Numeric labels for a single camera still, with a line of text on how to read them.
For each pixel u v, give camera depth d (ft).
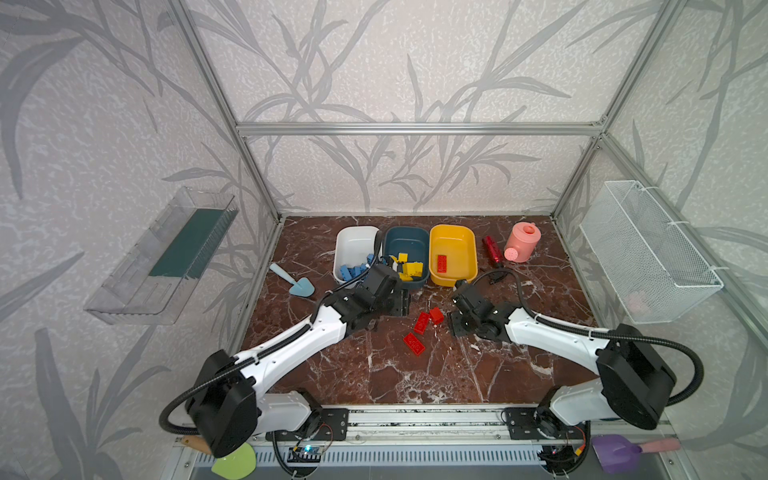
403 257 3.44
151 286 2.07
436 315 2.99
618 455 2.26
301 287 3.25
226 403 1.30
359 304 1.93
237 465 2.27
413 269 3.25
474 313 2.16
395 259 3.44
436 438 2.41
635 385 1.38
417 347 2.81
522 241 3.25
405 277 3.25
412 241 3.66
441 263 3.43
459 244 3.57
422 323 2.96
